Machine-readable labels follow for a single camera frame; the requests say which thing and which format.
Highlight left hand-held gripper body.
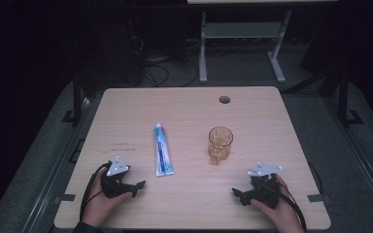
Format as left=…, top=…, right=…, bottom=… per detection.
left=100, top=155, right=138, bottom=199

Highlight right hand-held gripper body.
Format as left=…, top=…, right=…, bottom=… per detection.
left=243, top=161, right=284, bottom=210

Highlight person's left hand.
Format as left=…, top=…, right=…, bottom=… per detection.
left=81, top=167, right=134, bottom=228

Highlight person's right hand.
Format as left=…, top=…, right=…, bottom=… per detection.
left=250, top=174, right=306, bottom=233

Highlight blue white toothpaste tube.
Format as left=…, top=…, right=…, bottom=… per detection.
left=153, top=122, right=176, bottom=178

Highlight grey tape strip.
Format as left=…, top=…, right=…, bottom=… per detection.
left=59, top=193, right=77, bottom=203
left=307, top=193, right=325, bottom=204

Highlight amber glass cup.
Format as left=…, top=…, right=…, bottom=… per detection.
left=207, top=125, right=234, bottom=166

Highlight dark computer tower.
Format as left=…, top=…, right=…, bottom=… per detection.
left=77, top=13, right=145, bottom=90

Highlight white metal stand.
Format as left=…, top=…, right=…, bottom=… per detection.
left=198, top=11, right=293, bottom=84

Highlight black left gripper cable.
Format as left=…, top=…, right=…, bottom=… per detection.
left=79, top=161, right=112, bottom=224

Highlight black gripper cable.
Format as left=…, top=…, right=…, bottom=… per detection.
left=273, top=181, right=308, bottom=233
left=79, top=161, right=112, bottom=224

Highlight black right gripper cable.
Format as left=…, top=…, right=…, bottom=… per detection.
left=273, top=181, right=308, bottom=233

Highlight black metal post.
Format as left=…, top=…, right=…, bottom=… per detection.
left=61, top=72, right=85, bottom=125
left=336, top=69, right=364, bottom=128

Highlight black floor cables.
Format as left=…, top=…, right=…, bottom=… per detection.
left=140, top=35, right=202, bottom=88

